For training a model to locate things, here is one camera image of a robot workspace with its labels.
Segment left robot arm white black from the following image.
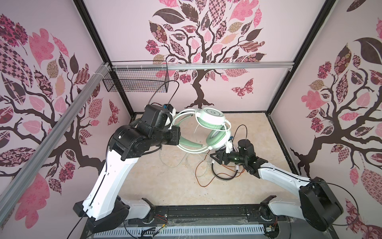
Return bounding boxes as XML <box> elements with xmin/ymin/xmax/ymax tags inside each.
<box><xmin>73</xmin><ymin>104</ymin><xmax>181</xmax><ymax>239</ymax></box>

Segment rear aluminium rail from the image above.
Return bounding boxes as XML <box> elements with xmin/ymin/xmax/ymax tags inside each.
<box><xmin>109</xmin><ymin>61</ymin><xmax>294</xmax><ymax>71</ymax></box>

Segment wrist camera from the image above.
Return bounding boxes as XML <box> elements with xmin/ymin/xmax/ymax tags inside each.
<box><xmin>225</xmin><ymin>136</ymin><xmax>235</xmax><ymax>153</ymax></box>
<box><xmin>163</xmin><ymin>104</ymin><xmax>176</xmax><ymax>116</ymax></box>

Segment mint green headphone cable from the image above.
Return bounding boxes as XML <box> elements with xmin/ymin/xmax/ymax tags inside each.
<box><xmin>158</xmin><ymin>119</ymin><xmax>236</xmax><ymax>180</ymax></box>

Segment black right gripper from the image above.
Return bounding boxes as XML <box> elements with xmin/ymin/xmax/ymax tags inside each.
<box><xmin>210</xmin><ymin>147</ymin><xmax>247</xmax><ymax>166</ymax></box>

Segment black wire mesh basket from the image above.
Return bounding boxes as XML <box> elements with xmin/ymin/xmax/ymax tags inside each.
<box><xmin>102</xmin><ymin>60</ymin><xmax>170</xmax><ymax>93</ymax></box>

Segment mint green headphones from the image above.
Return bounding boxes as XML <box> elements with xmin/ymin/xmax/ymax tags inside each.
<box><xmin>169</xmin><ymin>108</ymin><xmax>232</xmax><ymax>154</ymax></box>

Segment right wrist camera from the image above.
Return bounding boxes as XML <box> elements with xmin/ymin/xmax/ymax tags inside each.
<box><xmin>225</xmin><ymin>136</ymin><xmax>235</xmax><ymax>153</ymax></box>

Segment aluminium rail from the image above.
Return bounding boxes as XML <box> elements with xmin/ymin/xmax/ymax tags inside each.
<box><xmin>1</xmin><ymin>62</ymin><xmax>110</xmax><ymax>224</ymax></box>
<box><xmin>109</xmin><ymin>61</ymin><xmax>294</xmax><ymax>71</ymax></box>

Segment red headphone cable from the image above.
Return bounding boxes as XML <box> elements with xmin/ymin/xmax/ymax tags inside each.
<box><xmin>194</xmin><ymin>149</ymin><xmax>246</xmax><ymax>188</ymax></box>

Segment white slotted cable duct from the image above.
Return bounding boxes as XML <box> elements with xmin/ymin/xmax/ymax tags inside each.
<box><xmin>91</xmin><ymin>225</ymin><xmax>265</xmax><ymax>239</ymax></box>

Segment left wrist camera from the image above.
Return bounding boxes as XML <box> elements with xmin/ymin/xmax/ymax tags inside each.
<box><xmin>163</xmin><ymin>104</ymin><xmax>176</xmax><ymax>116</ymax></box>

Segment left aluminium rail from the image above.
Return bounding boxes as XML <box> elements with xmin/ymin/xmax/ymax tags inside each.
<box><xmin>1</xmin><ymin>62</ymin><xmax>110</xmax><ymax>224</ymax></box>

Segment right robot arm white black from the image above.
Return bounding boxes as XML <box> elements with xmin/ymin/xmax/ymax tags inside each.
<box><xmin>210</xmin><ymin>139</ymin><xmax>343</xmax><ymax>232</ymax></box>

